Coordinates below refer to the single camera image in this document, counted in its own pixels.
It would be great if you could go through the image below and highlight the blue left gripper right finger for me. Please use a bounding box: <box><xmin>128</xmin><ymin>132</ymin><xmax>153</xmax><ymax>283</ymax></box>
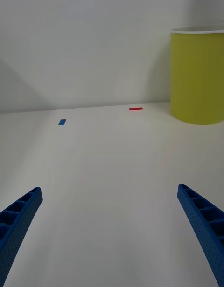
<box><xmin>177</xmin><ymin>183</ymin><xmax>224</xmax><ymax>287</ymax></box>

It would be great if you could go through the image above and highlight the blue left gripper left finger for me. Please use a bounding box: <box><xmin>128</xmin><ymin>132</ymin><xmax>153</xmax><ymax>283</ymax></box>
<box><xmin>0</xmin><ymin>186</ymin><xmax>43</xmax><ymax>287</ymax></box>

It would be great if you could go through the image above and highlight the yellow-green plastic bin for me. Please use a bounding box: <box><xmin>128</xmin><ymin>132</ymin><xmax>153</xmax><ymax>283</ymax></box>
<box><xmin>170</xmin><ymin>26</ymin><xmax>224</xmax><ymax>125</ymax></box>

